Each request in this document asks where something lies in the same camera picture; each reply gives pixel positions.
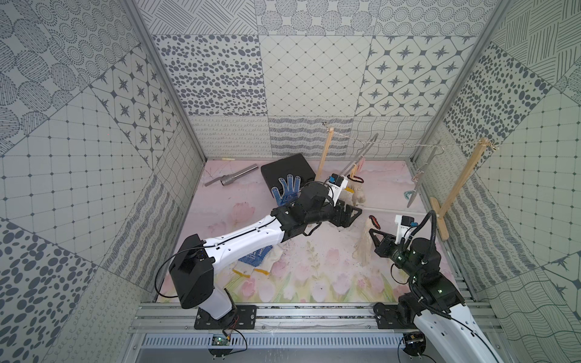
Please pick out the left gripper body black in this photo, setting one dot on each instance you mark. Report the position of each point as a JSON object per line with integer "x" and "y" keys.
{"x": 338, "y": 215}

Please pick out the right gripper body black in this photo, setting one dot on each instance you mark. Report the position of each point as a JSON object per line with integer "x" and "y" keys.
{"x": 398, "y": 254}

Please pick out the grey clip hanger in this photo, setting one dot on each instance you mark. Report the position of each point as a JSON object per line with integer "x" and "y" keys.
{"x": 396, "y": 169}

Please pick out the beige knit gloves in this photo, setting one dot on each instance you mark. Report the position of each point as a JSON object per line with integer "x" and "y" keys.
{"x": 364, "y": 247}

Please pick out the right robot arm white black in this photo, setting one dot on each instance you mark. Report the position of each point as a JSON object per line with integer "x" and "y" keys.
{"x": 433, "y": 304}

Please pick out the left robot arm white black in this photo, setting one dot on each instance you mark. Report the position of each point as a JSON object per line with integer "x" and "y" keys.
{"x": 193, "y": 268}

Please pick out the blue dotted glove far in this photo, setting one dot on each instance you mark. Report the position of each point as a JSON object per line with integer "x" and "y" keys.
{"x": 288, "y": 191}

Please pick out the blue dotted glove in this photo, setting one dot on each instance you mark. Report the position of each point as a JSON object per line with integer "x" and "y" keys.
{"x": 288, "y": 191}
{"x": 260, "y": 261}

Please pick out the pink clothes peg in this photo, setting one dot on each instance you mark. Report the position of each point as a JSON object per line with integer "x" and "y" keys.
{"x": 361, "y": 163}

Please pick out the black flat pad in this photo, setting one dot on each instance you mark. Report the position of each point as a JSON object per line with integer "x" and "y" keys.
{"x": 295, "y": 165}

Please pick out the blue dotted glove near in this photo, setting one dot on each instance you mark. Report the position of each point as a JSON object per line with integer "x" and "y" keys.
{"x": 260, "y": 261}

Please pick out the small black module right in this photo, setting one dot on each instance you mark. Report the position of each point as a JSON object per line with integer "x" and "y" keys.
{"x": 414, "y": 344}

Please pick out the grey metal cylinder tool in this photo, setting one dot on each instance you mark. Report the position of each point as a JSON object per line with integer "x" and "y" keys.
{"x": 230, "y": 178}

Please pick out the small circuit board left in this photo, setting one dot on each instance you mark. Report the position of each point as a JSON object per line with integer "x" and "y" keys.
{"x": 220, "y": 346}

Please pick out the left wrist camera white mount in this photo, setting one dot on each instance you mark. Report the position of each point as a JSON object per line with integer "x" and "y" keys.
{"x": 336, "y": 184}

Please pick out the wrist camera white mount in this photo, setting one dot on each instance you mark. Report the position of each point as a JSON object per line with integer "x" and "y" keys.
{"x": 336, "y": 184}
{"x": 404, "y": 224}

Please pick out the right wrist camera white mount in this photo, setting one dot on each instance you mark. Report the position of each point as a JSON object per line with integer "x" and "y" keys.
{"x": 404, "y": 224}

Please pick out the wooden drying rack frame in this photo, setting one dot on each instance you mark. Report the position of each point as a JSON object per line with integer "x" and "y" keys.
{"x": 440, "y": 210}

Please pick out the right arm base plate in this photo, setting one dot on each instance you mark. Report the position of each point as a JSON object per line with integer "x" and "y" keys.
{"x": 392, "y": 316}

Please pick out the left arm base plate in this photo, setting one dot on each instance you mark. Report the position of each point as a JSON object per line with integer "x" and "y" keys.
{"x": 242, "y": 317}

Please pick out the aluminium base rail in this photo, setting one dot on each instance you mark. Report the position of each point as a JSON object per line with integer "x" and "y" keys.
{"x": 269, "y": 318}

